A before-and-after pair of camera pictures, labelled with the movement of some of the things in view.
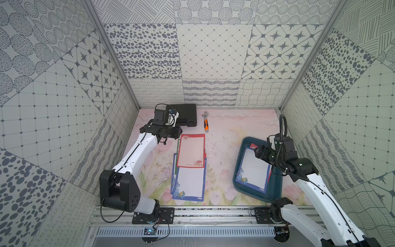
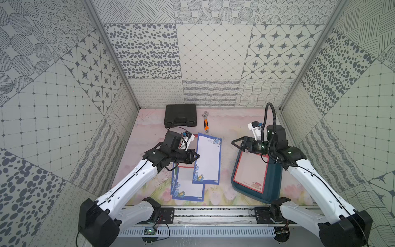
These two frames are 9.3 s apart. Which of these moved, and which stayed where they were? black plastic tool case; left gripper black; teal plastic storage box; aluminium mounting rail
Moved: left gripper black
Stayed: teal plastic storage box; black plastic tool case; aluminium mounting rail
